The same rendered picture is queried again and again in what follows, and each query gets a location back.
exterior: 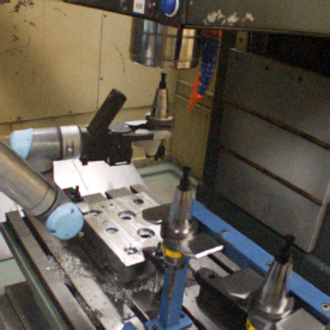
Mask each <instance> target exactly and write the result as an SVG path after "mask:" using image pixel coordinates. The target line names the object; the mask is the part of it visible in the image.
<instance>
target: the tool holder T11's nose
mask: <svg viewBox="0 0 330 330"><path fill-rule="evenodd" d="M162 263H163V266H164V267H166V268H167V270H168V271H169V272H172V273H177V272H178V271H179V270H182V269H183V268H184V266H185V265H186V257H184V258H179V259H176V258H169V257H168V256H166V255H165V254H164V256H163V260H162Z"/></svg>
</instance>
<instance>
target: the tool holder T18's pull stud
mask: <svg viewBox="0 0 330 330"><path fill-rule="evenodd" d="M284 240H285V243H284V247H282V248H280V250H279V253H278V260H279V261H280V262H281V263H284V264H288V263H290V258H291V255H292V250H291V249H290V248H291V245H292V243H293V242H295V240H296V238H295V237H294V236H293V235H289V234H287V235H285V236H284Z"/></svg>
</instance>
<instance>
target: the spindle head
mask: <svg viewBox="0 0 330 330"><path fill-rule="evenodd" d="M155 1H156V14H155V15H154V16H153V17H148V16H147V15H146V13H145V12H144V14H141V13H138V12H133V11H134V0H95V1H75V2H63V3H70V4H73V5H79V6H83V7H89V8H91V9H99V10H102V11H109V12H112V13H114V14H121V15H126V16H130V17H131V16H133V17H136V18H138V19H142V20H145V21H147V20H148V21H153V22H157V23H160V19H161V10H162V0H155ZM182 1H183V2H182V8H181V15H180V28H182V29H185V30H224V31H229V32H254V33H265V34H293V35H303V36H311V37H326V38H330V0H182Z"/></svg>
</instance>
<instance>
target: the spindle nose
mask: <svg viewBox="0 0 330 330"><path fill-rule="evenodd" d="M201 41H202V40H201V30H185V29H182V28H180V29H176V28H174V27H168V26H164V25H160V23H157V22H153V21H148V20H147V21H145V20H142V19H138V18H136V17H133V16H132V17H131V37H130V40H129V50H128V52H129V59H130V60H131V61H132V62H133V63H134V64H140V65H143V66H147V67H151V68H157V69H164V70H190V69H193V68H195V67H196V66H198V65H199V59H200V57H201V45H200V43H201Z"/></svg>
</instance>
